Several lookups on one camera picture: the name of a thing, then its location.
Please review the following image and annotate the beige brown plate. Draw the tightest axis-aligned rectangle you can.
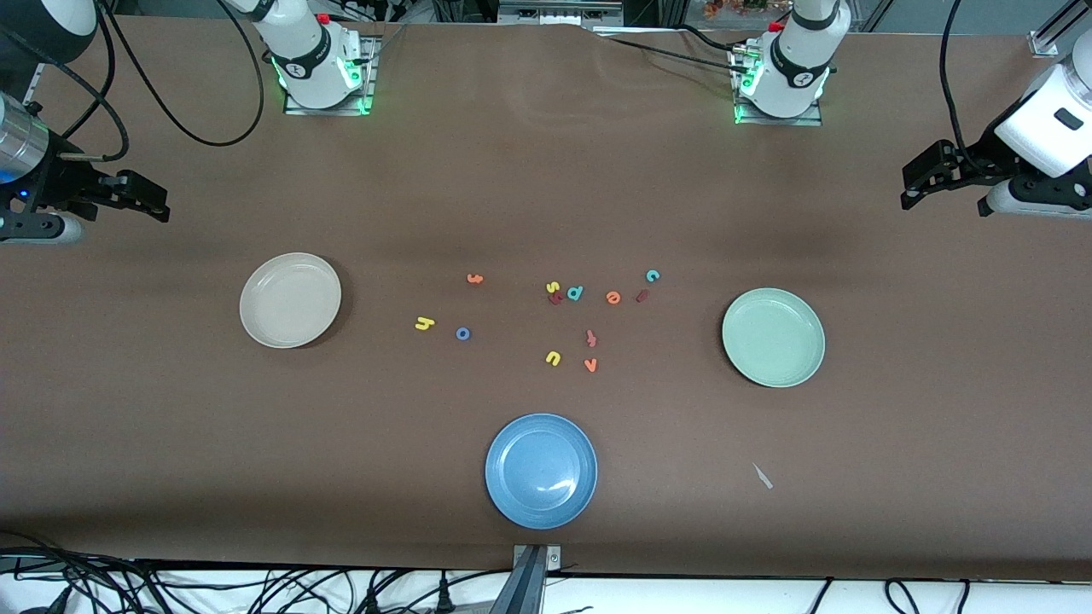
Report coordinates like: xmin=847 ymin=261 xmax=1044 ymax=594
xmin=239 ymin=252 xmax=343 ymax=350

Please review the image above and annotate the pale green plate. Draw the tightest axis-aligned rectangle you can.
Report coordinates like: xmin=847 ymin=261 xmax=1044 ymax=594
xmin=721 ymin=287 xmax=827 ymax=389

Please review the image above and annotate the orange decorative object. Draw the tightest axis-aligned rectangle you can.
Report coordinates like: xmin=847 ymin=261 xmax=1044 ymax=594
xmin=704 ymin=0 xmax=775 ymax=20

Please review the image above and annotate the brown table cover sheet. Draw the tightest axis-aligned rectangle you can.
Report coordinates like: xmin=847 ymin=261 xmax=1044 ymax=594
xmin=0 ymin=15 xmax=1092 ymax=582

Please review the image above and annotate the grey power strip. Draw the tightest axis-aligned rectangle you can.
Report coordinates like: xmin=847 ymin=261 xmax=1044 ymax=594
xmin=497 ymin=0 xmax=625 ymax=28

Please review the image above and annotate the blue plate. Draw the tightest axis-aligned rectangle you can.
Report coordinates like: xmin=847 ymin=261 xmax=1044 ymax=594
xmin=484 ymin=413 xmax=599 ymax=530

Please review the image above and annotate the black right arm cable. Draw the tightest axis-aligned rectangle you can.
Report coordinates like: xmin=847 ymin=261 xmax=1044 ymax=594
xmin=94 ymin=0 xmax=265 ymax=148
xmin=0 ymin=28 xmax=130 ymax=163

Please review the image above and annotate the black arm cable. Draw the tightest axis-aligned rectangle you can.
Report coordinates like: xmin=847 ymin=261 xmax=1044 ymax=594
xmin=94 ymin=0 xmax=265 ymax=148
xmin=0 ymin=28 xmax=130 ymax=163
xmin=938 ymin=0 xmax=982 ymax=171

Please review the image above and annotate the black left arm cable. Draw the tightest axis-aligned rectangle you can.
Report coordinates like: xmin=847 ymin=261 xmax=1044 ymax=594
xmin=938 ymin=0 xmax=982 ymax=171

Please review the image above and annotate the black cable on table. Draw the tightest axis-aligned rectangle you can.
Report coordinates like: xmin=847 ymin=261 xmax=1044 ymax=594
xmin=597 ymin=34 xmax=740 ymax=71
xmin=672 ymin=23 xmax=745 ymax=54

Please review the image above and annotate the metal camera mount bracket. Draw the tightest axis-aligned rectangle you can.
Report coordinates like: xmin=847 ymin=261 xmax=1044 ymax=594
xmin=491 ymin=544 xmax=562 ymax=614

